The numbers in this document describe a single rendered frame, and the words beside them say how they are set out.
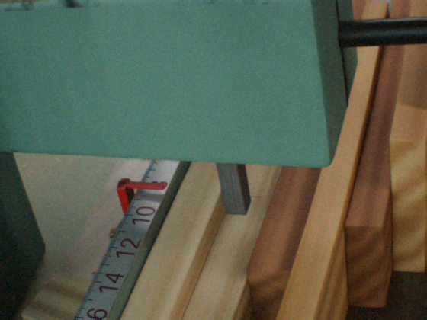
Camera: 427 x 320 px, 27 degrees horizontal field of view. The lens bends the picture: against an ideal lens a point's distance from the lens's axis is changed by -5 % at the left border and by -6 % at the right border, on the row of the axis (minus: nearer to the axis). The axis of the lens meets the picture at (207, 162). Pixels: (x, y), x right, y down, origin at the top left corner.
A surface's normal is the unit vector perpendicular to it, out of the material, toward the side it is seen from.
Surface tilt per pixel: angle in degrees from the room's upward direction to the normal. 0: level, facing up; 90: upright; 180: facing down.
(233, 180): 90
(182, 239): 0
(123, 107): 90
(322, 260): 0
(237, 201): 90
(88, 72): 90
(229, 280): 0
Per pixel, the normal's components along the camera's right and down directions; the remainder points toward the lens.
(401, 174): -0.27, 0.62
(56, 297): -0.15, -0.78
